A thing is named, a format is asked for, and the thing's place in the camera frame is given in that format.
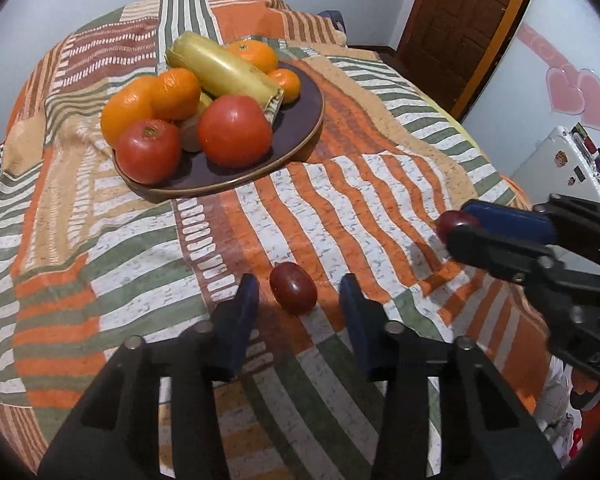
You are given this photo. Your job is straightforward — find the red white printed cloth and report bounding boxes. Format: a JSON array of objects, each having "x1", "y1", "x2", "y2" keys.
[{"x1": 534, "y1": 360, "x2": 600, "y2": 466}]

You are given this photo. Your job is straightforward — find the small mandarin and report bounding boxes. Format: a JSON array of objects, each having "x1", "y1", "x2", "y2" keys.
[
  {"x1": 266, "y1": 68, "x2": 301, "y2": 104},
  {"x1": 227, "y1": 40, "x2": 279, "y2": 74}
]

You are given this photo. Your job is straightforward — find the blue grey bag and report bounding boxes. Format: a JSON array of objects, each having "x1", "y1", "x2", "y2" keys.
[{"x1": 317, "y1": 9, "x2": 348, "y2": 33}]

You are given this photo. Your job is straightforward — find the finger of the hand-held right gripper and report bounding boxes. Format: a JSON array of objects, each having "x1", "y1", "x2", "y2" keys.
[
  {"x1": 462, "y1": 194, "x2": 600, "y2": 261},
  {"x1": 447, "y1": 225, "x2": 600, "y2": 307}
]

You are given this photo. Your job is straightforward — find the white mini fridge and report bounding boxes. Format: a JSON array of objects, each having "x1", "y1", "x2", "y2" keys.
[{"x1": 510, "y1": 125, "x2": 600, "y2": 207}]

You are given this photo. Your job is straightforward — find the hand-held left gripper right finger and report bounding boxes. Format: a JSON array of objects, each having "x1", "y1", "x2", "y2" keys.
[{"x1": 339, "y1": 274, "x2": 563, "y2": 480}]

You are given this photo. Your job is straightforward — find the large orange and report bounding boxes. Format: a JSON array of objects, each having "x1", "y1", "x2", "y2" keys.
[
  {"x1": 100, "y1": 77, "x2": 155, "y2": 151},
  {"x1": 151, "y1": 67, "x2": 202, "y2": 122}
]

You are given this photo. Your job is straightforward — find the white wardrobe door pink hearts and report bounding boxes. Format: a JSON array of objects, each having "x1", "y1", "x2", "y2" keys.
[{"x1": 460, "y1": 0, "x2": 600, "y2": 181}]

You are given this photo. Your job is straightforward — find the brown wooden door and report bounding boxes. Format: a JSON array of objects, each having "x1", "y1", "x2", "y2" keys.
[{"x1": 395, "y1": 0, "x2": 538, "y2": 121}]

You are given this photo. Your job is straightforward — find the striped patchwork blanket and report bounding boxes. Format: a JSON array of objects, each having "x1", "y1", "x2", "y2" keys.
[{"x1": 0, "y1": 0, "x2": 555, "y2": 480}]

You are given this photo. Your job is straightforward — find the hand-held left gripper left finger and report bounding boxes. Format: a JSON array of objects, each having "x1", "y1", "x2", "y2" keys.
[{"x1": 37, "y1": 274, "x2": 261, "y2": 480}]

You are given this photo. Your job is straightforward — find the dark purple plate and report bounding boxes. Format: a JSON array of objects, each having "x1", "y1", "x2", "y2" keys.
[{"x1": 112, "y1": 57, "x2": 325, "y2": 196}]

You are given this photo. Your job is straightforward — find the small dark red cherry tomato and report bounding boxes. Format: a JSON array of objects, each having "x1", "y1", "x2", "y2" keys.
[
  {"x1": 270, "y1": 261, "x2": 318, "y2": 316},
  {"x1": 437, "y1": 210, "x2": 481, "y2": 243}
]

